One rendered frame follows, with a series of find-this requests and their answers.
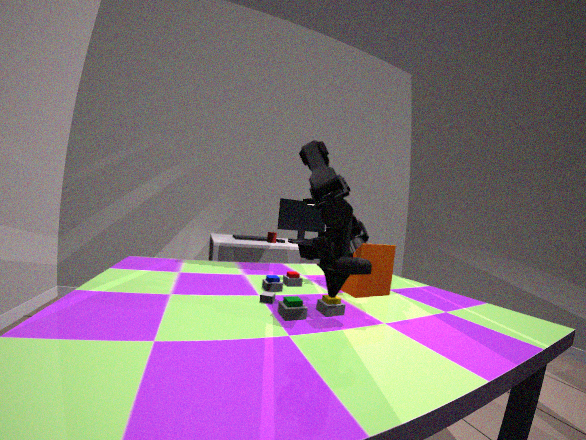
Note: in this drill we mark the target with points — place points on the yellow button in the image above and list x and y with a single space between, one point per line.
330 307

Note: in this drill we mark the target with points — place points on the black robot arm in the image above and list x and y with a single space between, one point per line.
327 189

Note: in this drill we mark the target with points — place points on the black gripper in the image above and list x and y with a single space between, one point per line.
338 268

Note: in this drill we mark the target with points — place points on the green button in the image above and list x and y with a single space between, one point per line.
292 308

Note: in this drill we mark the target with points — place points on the red button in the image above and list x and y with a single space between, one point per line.
292 279

